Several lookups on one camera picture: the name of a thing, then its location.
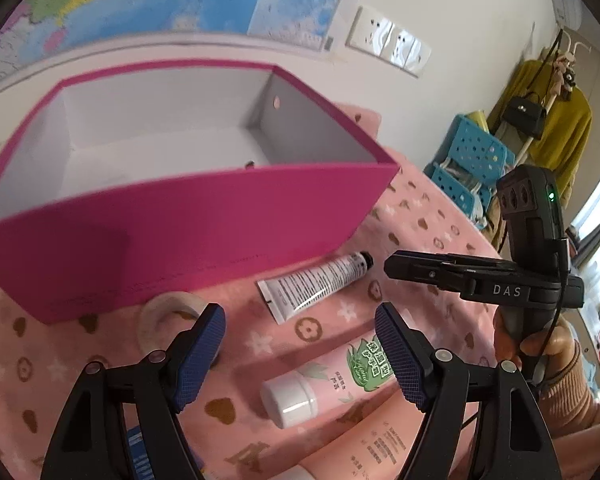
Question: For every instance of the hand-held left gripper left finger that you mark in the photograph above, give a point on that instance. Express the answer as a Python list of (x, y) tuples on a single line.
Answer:
[(202, 355)]

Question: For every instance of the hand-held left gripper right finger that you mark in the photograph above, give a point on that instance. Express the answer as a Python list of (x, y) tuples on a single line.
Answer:
[(399, 355)]

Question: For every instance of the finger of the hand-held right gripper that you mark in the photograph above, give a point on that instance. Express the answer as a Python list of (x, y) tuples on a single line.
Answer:
[(429, 271)]

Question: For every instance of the white tape roll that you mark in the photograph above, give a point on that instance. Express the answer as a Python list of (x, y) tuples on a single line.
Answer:
[(152, 320)]

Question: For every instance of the pink tube green label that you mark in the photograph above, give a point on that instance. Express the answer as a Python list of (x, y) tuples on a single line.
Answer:
[(330, 385)]

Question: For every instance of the large peach tube white cap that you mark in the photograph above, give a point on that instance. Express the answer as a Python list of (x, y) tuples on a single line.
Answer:
[(369, 452)]

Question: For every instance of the small white tube black cap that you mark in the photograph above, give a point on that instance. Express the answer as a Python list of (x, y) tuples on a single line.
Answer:
[(310, 287)]

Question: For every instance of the pink cardboard box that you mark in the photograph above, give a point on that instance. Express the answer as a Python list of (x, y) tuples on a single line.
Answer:
[(180, 230)]

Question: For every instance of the person's right forearm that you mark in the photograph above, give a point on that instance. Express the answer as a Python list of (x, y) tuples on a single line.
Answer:
[(574, 390)]

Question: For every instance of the person's right hand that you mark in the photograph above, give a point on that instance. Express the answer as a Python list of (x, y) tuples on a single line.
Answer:
[(554, 342)]

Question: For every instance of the pink patterned blanket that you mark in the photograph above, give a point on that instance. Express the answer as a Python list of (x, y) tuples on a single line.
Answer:
[(429, 240)]

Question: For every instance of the blue perforated plastic basket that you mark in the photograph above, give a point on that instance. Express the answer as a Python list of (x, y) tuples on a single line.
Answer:
[(454, 187), (479, 147)]

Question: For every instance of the white coat rack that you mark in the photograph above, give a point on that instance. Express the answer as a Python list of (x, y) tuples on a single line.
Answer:
[(525, 142)]

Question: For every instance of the yellow coat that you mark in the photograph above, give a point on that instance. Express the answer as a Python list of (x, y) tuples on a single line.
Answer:
[(564, 130)]

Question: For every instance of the yellow paper roll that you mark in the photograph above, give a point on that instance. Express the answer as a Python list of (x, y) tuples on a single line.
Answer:
[(477, 121)]

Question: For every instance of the small plush toy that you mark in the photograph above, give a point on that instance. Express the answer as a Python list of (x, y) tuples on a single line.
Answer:
[(565, 75)]

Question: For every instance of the white wall socket panel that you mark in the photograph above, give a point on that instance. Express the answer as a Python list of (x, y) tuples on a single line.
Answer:
[(389, 40)]

